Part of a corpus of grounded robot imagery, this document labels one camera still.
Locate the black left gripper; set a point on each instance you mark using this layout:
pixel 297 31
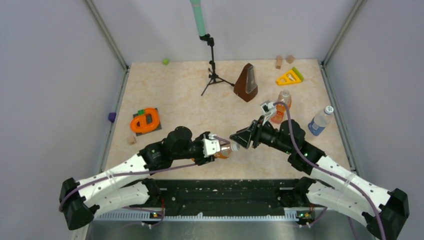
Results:
pixel 201 159

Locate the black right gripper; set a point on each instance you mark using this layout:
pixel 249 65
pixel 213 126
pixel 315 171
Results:
pixel 252 133

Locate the white cap of bottle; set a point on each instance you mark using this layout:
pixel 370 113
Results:
pixel 235 147

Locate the orange tea bottle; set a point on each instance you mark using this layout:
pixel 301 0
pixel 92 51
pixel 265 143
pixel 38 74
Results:
pixel 225 152
pixel 284 96

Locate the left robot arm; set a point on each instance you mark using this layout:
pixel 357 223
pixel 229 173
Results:
pixel 129 183

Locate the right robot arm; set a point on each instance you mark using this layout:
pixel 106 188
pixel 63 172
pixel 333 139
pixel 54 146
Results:
pixel 328 184

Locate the blue label water bottle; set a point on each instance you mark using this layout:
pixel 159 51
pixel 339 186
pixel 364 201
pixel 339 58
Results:
pixel 321 120

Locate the brown wooden metronome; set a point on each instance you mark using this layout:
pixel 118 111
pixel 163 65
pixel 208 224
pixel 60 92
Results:
pixel 246 86

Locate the small wooden cube left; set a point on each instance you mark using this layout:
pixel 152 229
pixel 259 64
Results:
pixel 131 140

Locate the black mini tripod stand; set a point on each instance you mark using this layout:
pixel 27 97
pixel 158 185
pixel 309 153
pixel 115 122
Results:
pixel 214 78

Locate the yellow triangle toy block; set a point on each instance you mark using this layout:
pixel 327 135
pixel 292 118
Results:
pixel 289 78

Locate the wooden block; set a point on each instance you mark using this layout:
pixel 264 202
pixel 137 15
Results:
pixel 279 62
pixel 290 59

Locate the green cube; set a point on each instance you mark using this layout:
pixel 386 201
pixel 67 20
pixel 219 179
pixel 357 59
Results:
pixel 165 61

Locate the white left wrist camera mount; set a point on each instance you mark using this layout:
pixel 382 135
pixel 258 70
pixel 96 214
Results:
pixel 211 145

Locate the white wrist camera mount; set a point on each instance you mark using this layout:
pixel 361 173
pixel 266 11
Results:
pixel 268 109
pixel 211 145

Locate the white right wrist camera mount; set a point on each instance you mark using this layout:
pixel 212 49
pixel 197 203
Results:
pixel 268 109

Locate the orange ring toy on plate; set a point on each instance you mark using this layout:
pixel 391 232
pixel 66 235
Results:
pixel 146 121

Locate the purple wall knob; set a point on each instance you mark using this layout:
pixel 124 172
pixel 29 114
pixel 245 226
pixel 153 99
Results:
pixel 112 117

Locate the mint green cylinder handle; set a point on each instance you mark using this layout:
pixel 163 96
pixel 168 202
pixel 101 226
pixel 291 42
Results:
pixel 199 18

